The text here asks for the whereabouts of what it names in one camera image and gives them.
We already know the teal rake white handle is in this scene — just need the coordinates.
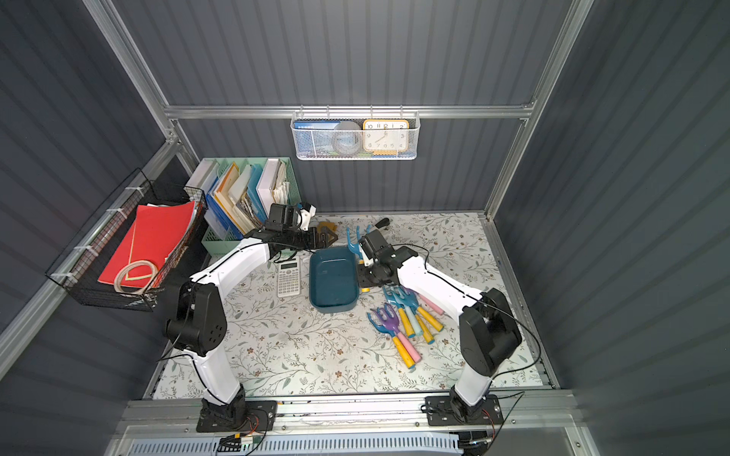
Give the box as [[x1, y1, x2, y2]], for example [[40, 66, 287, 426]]
[[383, 286, 423, 338]]

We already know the teal rake yellow handle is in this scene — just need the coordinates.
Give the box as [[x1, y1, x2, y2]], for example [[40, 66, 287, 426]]
[[346, 226, 373, 266], [395, 286, 444, 333], [384, 287, 435, 345]]

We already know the teal plastic storage box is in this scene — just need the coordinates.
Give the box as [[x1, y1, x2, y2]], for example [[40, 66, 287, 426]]
[[309, 246, 359, 314]]

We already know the purple rake yellow handle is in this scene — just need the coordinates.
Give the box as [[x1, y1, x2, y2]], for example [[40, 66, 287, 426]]
[[367, 312, 416, 371]]

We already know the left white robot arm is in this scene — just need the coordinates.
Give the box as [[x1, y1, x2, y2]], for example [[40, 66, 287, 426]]
[[160, 203, 317, 406]]

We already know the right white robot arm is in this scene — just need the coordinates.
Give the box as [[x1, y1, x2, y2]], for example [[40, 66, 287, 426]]
[[359, 229, 523, 415]]

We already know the white calculator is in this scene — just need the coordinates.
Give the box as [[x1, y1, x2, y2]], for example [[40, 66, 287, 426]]
[[277, 258, 302, 298]]

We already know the yellow brown sponge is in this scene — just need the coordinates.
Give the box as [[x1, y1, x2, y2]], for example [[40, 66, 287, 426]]
[[317, 222, 338, 249]]

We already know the green file organizer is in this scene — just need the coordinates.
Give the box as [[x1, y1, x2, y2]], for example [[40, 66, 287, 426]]
[[184, 158, 302, 257]]

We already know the grey tape roll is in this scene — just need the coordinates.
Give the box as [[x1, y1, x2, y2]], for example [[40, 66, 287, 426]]
[[331, 121, 362, 157]]

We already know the red folder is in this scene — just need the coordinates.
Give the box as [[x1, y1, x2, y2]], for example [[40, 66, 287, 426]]
[[98, 201, 196, 290]]

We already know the orange white clock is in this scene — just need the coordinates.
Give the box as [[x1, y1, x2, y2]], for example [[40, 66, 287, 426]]
[[362, 119, 410, 155]]

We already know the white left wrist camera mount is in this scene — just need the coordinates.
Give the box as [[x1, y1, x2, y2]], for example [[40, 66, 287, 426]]
[[298, 203, 317, 232]]

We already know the blue box in wall basket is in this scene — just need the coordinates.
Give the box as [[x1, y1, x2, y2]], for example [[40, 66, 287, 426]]
[[291, 120, 340, 160]]

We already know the white wire wall basket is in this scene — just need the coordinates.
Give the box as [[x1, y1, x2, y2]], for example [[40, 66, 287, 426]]
[[290, 114, 421, 162]]

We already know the black wire basket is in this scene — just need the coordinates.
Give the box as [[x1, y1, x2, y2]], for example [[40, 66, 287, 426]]
[[46, 169, 206, 312]]

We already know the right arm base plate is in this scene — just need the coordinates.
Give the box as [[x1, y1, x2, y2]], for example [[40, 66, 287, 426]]
[[420, 394, 505, 427]]

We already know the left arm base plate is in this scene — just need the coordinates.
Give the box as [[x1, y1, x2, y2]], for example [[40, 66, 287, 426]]
[[196, 399, 278, 433]]

